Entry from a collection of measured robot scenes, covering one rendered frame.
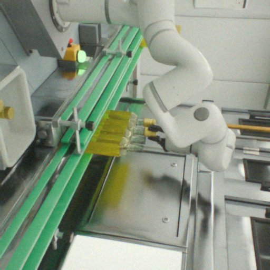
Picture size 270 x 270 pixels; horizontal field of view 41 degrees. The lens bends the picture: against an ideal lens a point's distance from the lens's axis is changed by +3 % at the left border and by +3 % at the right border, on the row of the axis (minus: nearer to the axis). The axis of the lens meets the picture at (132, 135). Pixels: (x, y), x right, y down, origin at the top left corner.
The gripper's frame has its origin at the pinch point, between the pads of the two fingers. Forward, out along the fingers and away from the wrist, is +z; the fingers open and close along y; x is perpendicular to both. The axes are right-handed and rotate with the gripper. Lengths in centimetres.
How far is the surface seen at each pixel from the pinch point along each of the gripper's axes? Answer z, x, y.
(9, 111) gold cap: 25, 41, 23
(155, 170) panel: -3.3, 5.4, -12.4
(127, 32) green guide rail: 42, -62, 14
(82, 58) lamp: 35.1, -9.1, 19.3
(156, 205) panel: -10.9, 22.2, -12.5
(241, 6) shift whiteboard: 76, -573, -93
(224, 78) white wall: 82, -573, -228
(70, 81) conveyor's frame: 31.9, 4.3, 15.7
